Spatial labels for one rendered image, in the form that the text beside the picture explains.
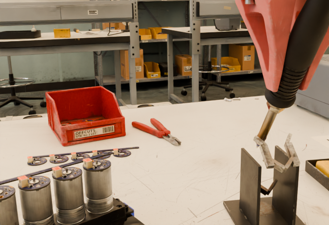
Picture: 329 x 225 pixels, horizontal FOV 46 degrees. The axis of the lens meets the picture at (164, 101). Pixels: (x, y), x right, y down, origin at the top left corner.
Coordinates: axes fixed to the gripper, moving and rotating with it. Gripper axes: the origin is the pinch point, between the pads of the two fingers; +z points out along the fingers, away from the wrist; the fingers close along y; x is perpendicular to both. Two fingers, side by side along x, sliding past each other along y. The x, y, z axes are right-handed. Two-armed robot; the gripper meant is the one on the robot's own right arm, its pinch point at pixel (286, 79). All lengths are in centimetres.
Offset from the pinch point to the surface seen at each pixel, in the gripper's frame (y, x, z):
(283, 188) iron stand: -1.7, -2.7, 10.8
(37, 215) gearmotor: 19.8, -0.7, 10.2
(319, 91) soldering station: -22.0, -32.8, 9.3
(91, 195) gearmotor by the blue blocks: 15.6, -3.6, 10.3
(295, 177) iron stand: -1.7, -0.6, 8.7
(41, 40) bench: 55, -227, 16
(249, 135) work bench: -7.3, -26.2, 14.1
